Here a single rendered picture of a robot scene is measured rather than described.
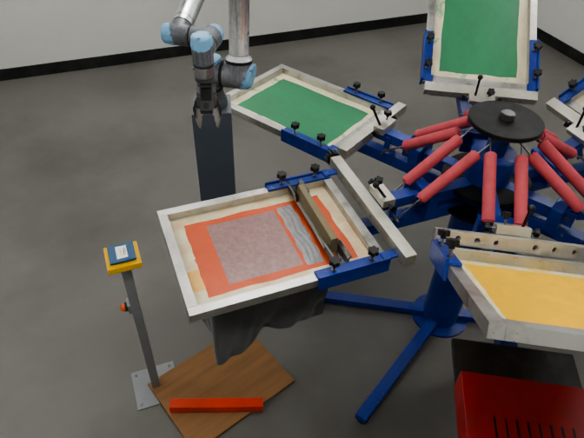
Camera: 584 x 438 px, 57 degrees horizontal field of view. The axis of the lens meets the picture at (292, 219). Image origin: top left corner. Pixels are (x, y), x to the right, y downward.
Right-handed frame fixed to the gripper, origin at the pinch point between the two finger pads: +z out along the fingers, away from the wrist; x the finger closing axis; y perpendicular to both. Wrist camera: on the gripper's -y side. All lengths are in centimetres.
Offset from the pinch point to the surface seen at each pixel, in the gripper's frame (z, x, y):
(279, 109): 41, -35, 80
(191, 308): 37, 9, -58
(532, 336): -19, -70, -117
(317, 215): 30, -41, -21
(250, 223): 40.6, -14.4, -12.4
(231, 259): 40, -6, -32
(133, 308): 71, 37, -29
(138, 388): 135, 45, -28
